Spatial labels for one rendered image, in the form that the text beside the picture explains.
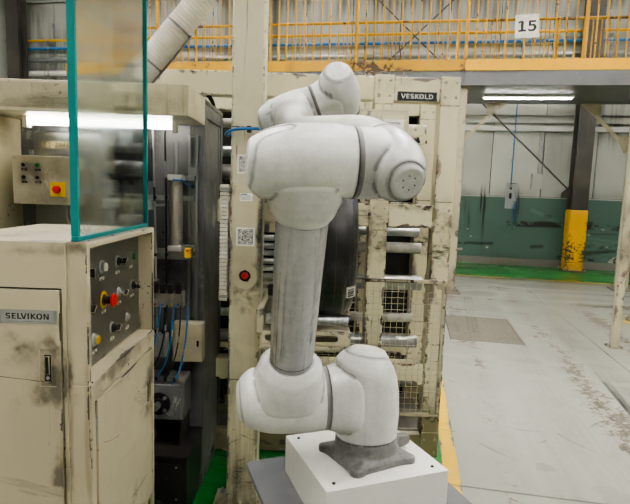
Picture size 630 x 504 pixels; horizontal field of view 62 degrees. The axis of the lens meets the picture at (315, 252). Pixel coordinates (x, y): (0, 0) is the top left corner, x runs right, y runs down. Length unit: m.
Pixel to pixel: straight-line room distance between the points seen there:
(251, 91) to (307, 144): 1.27
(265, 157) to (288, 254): 0.20
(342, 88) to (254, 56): 0.80
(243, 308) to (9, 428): 0.96
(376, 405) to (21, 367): 0.91
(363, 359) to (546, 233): 10.50
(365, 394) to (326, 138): 0.63
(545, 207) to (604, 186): 1.19
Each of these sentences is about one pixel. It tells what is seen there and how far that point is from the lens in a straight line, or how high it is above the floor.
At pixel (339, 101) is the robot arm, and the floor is 1.65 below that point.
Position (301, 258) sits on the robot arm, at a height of 1.29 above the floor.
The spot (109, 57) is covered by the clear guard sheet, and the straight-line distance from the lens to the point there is 1.67.
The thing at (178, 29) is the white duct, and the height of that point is 2.10.
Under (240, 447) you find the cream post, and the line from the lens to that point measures 2.38.
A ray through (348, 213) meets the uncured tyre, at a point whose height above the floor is 1.34.
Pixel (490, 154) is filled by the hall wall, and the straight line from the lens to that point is 11.51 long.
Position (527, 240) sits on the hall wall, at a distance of 11.59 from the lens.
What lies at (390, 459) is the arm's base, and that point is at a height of 0.78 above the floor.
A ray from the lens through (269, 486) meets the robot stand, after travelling 1.49.
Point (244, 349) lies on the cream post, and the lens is 2.22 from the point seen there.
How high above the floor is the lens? 1.42
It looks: 7 degrees down
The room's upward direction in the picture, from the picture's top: 2 degrees clockwise
